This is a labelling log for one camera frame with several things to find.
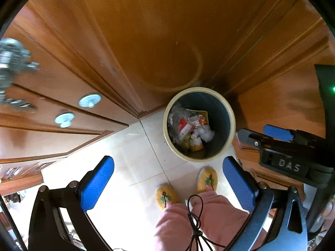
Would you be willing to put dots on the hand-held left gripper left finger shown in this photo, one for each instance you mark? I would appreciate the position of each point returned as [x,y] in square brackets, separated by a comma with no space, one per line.
[96,185]

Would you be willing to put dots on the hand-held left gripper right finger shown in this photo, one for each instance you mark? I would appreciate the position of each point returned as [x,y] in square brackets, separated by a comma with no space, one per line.
[239,185]

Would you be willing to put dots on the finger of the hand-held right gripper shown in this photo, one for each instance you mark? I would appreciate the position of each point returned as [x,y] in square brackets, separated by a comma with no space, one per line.
[251,138]
[277,132]

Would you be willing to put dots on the black trash bin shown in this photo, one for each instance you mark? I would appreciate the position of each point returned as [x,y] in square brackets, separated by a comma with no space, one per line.
[222,125]

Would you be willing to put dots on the orange and white paper cup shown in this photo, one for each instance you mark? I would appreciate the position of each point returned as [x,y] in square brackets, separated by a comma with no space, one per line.
[195,143]

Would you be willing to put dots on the red milk carton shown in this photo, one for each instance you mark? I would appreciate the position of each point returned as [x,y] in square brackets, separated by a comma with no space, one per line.
[185,126]

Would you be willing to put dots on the clear plastic bag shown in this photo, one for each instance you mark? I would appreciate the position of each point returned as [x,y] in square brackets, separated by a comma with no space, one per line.
[175,120]

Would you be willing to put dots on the person's right hand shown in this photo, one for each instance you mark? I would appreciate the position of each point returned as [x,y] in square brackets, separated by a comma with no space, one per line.
[329,210]

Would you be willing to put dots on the yellow knitted slipper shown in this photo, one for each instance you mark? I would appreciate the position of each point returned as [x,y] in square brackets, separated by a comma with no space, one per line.
[166,196]
[208,180]

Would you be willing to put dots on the pink pants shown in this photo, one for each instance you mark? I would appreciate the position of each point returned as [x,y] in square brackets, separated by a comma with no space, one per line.
[178,222]

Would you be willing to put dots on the round silver cabinet knob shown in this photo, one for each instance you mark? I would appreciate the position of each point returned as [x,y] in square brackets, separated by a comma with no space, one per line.
[64,119]
[90,100]

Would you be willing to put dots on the wooden kitchen cabinet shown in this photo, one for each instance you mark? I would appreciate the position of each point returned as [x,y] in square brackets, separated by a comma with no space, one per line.
[157,31]

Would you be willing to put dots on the blurred metal object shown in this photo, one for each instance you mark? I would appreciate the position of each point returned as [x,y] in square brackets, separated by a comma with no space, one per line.
[10,57]

